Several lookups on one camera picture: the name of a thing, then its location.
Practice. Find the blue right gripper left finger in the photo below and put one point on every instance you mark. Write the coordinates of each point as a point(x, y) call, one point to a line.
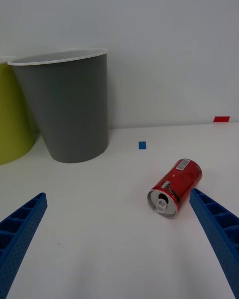
point(22, 234)

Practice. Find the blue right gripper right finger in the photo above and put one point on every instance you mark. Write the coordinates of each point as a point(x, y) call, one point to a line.
point(219, 234)

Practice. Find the red drink can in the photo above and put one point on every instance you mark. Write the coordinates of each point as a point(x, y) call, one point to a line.
point(179, 182)

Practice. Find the yellow-green plastic waste bin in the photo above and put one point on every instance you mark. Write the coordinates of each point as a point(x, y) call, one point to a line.
point(12, 117)

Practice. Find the grey plastic waste bin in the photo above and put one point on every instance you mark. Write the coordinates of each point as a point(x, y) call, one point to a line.
point(69, 104)

